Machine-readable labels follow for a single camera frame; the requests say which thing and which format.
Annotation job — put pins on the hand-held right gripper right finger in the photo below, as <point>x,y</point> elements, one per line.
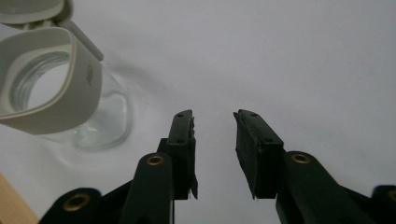
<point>261,155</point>

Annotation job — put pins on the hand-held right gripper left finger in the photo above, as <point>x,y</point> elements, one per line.
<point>182,152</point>

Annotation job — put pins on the clear bottle with grey lid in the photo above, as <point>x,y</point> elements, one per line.
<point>59,90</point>

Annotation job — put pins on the white table cloth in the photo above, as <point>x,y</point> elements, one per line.
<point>249,56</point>

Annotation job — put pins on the wooden table edge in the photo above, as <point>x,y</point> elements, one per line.
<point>14,203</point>

